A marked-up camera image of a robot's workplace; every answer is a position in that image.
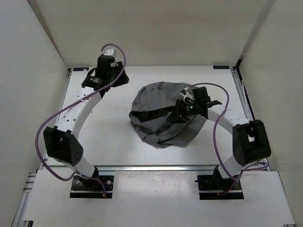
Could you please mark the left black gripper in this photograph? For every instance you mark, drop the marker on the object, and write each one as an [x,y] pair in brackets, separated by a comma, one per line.
[123,79]

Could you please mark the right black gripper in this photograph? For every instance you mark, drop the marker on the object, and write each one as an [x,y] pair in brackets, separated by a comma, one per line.
[178,115]

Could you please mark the grey pleated skirt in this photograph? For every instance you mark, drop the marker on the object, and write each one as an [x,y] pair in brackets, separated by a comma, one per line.
[150,110]

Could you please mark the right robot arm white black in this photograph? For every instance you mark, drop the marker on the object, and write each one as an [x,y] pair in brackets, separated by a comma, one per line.
[250,143]

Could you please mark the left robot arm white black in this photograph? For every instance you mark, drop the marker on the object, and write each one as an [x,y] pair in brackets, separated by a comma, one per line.
[61,141]

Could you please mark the left blue corner label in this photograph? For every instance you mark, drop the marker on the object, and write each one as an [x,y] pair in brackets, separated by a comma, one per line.
[80,68]

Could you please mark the blue corner label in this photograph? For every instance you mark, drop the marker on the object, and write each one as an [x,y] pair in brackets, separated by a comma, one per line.
[221,67]
[80,68]

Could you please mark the right blue corner label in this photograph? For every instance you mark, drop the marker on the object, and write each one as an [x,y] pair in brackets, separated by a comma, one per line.
[221,67]

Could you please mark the white front cover board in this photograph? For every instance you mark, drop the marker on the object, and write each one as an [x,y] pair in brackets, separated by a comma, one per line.
[165,199]

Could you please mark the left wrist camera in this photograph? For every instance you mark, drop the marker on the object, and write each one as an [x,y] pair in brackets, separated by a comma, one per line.
[110,52]

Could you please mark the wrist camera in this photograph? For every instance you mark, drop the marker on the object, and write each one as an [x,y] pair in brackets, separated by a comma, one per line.
[185,94]
[110,52]

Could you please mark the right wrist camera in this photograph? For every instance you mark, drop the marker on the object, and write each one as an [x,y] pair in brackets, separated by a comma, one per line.
[185,94]

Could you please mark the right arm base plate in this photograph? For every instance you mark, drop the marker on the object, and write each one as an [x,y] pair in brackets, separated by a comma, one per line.
[211,188]

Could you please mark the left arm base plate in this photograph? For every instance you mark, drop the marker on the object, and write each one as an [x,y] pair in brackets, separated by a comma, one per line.
[84,188]

